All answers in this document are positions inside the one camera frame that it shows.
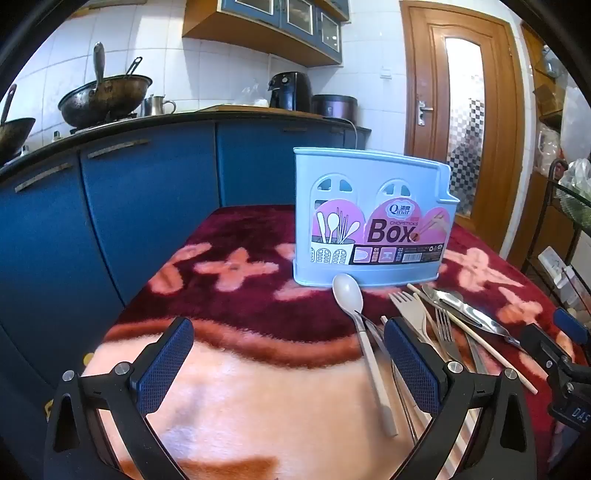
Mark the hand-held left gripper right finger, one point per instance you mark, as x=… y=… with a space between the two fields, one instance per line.
x=411 y=364

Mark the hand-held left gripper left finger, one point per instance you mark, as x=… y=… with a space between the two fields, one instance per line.
x=168 y=364

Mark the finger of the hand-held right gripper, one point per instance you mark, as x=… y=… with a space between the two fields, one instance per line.
x=542 y=344
x=571 y=325

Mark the metal fork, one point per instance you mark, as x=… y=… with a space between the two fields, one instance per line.
x=444 y=325

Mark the beige plastic fork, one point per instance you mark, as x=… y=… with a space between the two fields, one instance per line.
x=408 y=309

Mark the beige plastic spoon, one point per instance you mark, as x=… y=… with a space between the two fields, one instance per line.
x=347 y=293

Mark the light blue utensil box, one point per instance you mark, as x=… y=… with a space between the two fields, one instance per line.
x=369 y=184

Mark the white power strip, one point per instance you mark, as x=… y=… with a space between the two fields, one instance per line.
x=551 y=265

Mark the red floral blanket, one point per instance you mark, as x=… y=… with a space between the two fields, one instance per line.
x=258 y=397

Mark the wooden shelf unit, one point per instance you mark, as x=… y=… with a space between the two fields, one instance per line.
x=535 y=203

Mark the bag of green vegetables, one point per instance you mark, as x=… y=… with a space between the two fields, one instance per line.
x=577 y=184

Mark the blue kitchen base cabinet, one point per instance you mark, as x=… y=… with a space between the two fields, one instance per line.
x=152 y=207

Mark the black metal rack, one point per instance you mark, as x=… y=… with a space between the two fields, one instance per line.
x=554 y=168

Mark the wooden door with glass panel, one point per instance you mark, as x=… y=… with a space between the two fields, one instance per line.
x=425 y=184

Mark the white plastic bag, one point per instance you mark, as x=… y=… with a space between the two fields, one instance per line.
x=575 y=115

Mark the cardboard box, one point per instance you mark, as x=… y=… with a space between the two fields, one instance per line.
x=549 y=99

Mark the dark kitchen countertop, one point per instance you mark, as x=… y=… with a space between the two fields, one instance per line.
x=194 y=117

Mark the gas stove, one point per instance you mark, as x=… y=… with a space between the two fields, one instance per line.
x=92 y=125

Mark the metal kettle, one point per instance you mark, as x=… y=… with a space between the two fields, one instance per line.
x=154 y=107

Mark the dark rice cooker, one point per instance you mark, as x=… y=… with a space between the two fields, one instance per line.
x=332 y=108

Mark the large black wok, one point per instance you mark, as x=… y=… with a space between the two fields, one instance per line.
x=106 y=101

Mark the small black wok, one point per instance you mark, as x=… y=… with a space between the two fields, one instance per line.
x=14 y=136

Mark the clear plastic bag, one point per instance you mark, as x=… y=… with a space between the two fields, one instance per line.
x=251 y=97

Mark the black air fryer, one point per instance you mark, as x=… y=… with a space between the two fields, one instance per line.
x=288 y=92

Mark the metal ladle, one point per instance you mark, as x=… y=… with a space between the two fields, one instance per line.
x=98 y=64

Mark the white wall switch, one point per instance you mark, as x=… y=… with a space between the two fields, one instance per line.
x=385 y=73

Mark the wall cabinet with glass doors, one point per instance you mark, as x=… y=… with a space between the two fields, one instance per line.
x=258 y=44

